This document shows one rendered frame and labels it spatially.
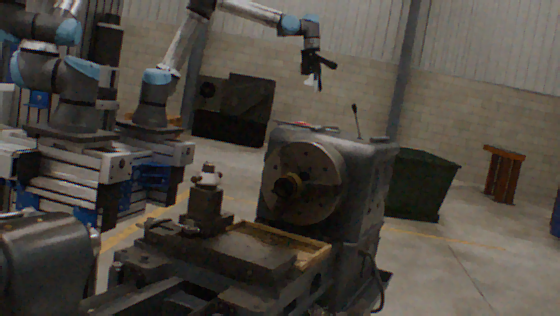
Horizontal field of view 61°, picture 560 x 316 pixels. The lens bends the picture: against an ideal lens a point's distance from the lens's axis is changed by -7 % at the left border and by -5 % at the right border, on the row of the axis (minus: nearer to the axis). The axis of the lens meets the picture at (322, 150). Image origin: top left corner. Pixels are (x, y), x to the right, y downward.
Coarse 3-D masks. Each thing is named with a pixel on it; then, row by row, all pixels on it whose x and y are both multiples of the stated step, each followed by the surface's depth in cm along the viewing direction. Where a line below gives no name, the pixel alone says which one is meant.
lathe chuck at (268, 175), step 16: (304, 144) 183; (272, 160) 188; (304, 160) 183; (320, 160) 181; (336, 160) 183; (272, 176) 188; (320, 176) 182; (336, 176) 180; (272, 192) 188; (288, 208) 186; (304, 208) 184; (320, 208) 182; (336, 208) 185; (304, 224) 185
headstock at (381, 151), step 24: (336, 144) 197; (360, 144) 196; (384, 144) 214; (360, 168) 193; (384, 168) 220; (360, 192) 193; (384, 192) 231; (264, 216) 207; (336, 216) 197; (360, 216) 195; (360, 240) 200
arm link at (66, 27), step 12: (60, 0) 130; (72, 0) 131; (84, 0) 136; (60, 12) 127; (72, 12) 130; (36, 24) 124; (48, 24) 124; (60, 24) 125; (72, 24) 126; (36, 36) 125; (48, 36) 125; (60, 36) 125; (72, 36) 126
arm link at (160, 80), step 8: (144, 72) 200; (152, 72) 199; (160, 72) 201; (168, 72) 204; (144, 80) 199; (152, 80) 198; (160, 80) 199; (168, 80) 203; (144, 88) 199; (152, 88) 199; (160, 88) 200; (168, 88) 204; (144, 96) 199; (152, 96) 199; (160, 96) 201
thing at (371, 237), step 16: (368, 240) 224; (336, 256) 197; (352, 256) 200; (368, 256) 229; (336, 272) 197; (352, 272) 207; (368, 272) 242; (336, 288) 198; (352, 288) 215; (320, 304) 200; (336, 304) 198
